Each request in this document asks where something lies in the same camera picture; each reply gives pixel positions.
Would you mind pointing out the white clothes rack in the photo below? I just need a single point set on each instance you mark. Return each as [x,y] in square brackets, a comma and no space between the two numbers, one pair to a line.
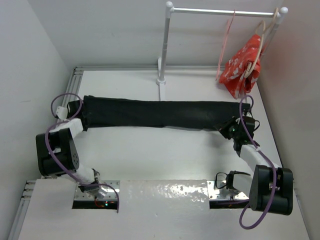
[267,32]

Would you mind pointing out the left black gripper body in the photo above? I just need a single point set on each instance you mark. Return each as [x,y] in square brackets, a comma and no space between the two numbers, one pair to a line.
[75,108]

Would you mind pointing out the red patterned cloth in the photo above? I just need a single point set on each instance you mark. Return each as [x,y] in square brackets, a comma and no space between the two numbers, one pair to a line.
[242,71]

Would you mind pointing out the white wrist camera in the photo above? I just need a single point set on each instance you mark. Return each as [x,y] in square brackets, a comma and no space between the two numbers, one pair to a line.
[248,114]
[61,113]

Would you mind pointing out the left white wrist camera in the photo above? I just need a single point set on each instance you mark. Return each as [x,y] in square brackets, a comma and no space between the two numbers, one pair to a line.
[61,113]

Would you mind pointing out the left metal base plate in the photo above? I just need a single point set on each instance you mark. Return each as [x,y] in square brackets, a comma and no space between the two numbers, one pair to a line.
[106,192]

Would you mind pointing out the black trousers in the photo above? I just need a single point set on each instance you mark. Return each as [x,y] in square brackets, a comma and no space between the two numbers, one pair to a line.
[98,112]

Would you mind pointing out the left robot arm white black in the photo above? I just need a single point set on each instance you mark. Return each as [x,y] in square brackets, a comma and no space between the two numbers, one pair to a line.
[56,151]

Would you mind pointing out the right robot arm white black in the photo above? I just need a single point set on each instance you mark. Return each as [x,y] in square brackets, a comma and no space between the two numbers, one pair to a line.
[269,181]

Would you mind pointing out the pink wire hanger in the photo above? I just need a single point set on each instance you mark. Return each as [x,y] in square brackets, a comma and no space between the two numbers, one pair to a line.
[224,43]

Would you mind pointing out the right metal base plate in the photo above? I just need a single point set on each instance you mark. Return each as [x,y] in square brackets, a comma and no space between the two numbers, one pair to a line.
[217,191]

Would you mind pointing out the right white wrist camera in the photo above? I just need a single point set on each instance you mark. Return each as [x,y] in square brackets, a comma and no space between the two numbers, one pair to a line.
[248,114]

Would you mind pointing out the metal base plate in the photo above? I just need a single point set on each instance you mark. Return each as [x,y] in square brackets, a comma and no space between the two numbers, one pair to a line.
[217,191]
[106,192]

